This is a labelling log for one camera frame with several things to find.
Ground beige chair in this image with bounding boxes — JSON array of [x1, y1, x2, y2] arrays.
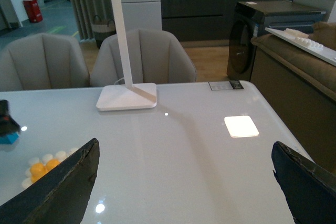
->
[[90, 28, 197, 87], [1, 33, 90, 92]]

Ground white studded base plate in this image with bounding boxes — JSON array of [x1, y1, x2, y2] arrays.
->
[[21, 147, 79, 189]]

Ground blue three-stud block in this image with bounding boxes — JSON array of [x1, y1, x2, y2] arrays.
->
[[0, 133, 19, 144]]

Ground black washing machine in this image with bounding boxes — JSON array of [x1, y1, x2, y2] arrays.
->
[[227, 0, 327, 81]]

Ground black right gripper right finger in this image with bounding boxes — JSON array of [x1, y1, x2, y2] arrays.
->
[[271, 141, 335, 223]]

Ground red bin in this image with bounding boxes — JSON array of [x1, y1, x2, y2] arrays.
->
[[23, 0, 43, 23]]

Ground beige chair right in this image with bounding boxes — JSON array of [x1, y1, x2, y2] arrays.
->
[[90, 28, 197, 87]]

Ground beige chair left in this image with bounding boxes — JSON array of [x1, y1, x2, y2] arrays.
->
[[1, 33, 90, 92]]

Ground white desk lamp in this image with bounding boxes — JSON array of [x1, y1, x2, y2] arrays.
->
[[96, 0, 157, 111]]

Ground yellow two-stud block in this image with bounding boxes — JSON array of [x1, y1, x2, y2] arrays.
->
[[30, 159, 60, 183]]

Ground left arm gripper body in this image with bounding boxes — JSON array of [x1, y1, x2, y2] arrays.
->
[[1, 100, 20, 137]]

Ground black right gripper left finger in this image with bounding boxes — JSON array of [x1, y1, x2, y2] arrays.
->
[[1, 138, 100, 223]]

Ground table label sticker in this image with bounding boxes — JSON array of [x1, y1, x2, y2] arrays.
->
[[208, 80, 244, 91]]

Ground white board on sofa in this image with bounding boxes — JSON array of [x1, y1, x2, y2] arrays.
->
[[265, 28, 335, 66]]

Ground olive brown sofa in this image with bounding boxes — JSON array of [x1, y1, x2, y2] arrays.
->
[[251, 34, 335, 173]]

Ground white studded plates on board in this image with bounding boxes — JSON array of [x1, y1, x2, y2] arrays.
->
[[285, 28, 323, 50]]

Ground woven basket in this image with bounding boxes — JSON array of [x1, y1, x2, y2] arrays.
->
[[91, 15, 116, 48]]

